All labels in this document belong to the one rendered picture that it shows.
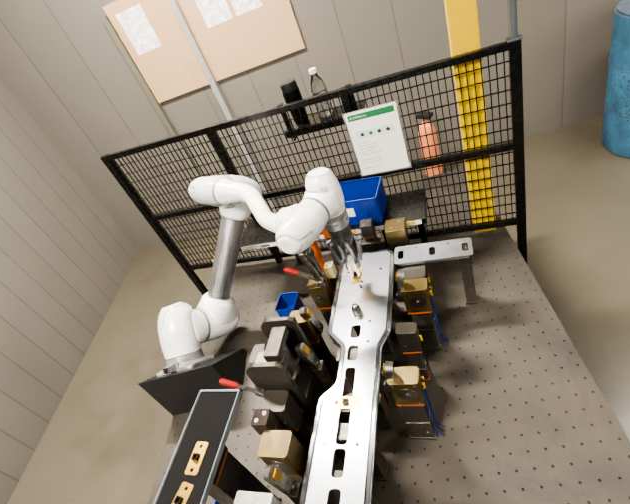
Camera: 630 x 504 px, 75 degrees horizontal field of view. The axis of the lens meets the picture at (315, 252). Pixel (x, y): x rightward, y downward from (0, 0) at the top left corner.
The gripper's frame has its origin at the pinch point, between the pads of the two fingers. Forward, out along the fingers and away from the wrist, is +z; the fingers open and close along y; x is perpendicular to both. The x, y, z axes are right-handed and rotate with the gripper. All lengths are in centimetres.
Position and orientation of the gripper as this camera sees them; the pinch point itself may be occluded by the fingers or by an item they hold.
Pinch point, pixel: (353, 267)
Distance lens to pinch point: 150.3
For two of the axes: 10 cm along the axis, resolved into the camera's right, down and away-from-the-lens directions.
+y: 9.3, -1.3, -3.5
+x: 1.8, -6.8, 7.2
